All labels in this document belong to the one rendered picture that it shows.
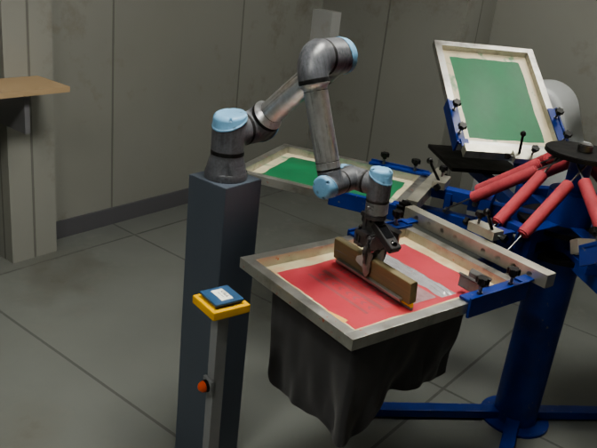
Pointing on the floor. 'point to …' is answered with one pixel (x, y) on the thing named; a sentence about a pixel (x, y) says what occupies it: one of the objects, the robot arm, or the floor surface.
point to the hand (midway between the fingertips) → (372, 272)
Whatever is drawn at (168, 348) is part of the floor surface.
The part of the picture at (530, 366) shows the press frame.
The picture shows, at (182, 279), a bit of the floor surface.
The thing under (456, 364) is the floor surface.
